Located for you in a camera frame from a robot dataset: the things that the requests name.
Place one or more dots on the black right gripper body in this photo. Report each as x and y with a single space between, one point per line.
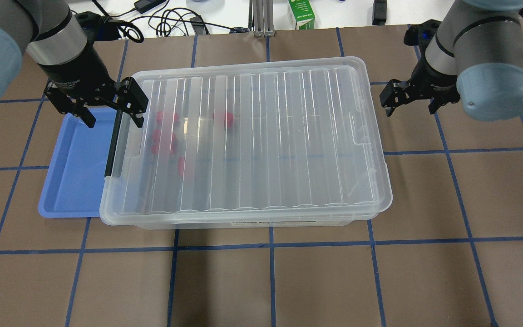
432 80

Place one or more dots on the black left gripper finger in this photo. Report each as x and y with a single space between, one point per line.
137 118
86 116

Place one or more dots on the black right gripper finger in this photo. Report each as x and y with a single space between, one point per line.
389 110
436 104

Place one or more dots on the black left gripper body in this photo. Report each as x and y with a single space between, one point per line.
76 69

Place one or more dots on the red block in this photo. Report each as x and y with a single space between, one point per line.
163 142
186 168
225 120
166 117

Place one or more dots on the clear plastic box lid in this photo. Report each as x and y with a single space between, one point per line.
248 136

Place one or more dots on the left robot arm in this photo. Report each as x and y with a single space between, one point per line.
50 33

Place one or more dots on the red block in box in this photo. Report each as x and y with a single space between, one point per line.
225 120
166 117
163 142

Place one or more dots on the clear plastic storage box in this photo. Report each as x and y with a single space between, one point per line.
243 220

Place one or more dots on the blue plastic tray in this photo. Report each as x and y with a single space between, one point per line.
75 180

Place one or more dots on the black device on desk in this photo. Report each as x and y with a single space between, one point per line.
379 12

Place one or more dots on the black power adapter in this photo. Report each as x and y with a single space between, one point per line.
143 6

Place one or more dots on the green white carton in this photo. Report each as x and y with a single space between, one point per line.
302 14

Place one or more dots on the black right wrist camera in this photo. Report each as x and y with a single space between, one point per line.
421 35

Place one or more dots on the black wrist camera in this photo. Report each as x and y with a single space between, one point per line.
97 27
421 35

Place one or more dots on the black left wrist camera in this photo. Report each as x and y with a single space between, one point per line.
97 27

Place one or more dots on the aluminium frame post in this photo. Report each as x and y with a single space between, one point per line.
261 18

